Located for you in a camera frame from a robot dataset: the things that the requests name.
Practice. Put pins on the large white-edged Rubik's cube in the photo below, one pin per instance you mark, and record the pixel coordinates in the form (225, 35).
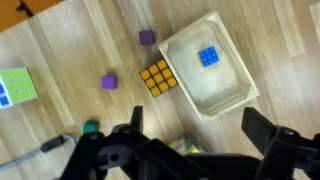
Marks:
(16, 86)

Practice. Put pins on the black-edged Rubik's cube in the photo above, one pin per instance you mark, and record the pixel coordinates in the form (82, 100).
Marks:
(158, 78)

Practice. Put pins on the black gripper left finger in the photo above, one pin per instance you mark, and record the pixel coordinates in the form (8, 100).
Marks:
(136, 121)

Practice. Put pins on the dark purple wooden block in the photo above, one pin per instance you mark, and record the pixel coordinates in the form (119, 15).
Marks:
(146, 37)

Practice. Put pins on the small Rubik's cube in crate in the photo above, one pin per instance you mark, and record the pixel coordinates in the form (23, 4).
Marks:
(208, 56)

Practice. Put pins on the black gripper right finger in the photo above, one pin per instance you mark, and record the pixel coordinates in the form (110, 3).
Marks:
(257, 128)

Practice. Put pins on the green wooden block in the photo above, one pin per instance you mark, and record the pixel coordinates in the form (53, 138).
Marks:
(91, 126)

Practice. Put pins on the orange floor mat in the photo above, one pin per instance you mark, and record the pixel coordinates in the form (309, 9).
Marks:
(13, 12)

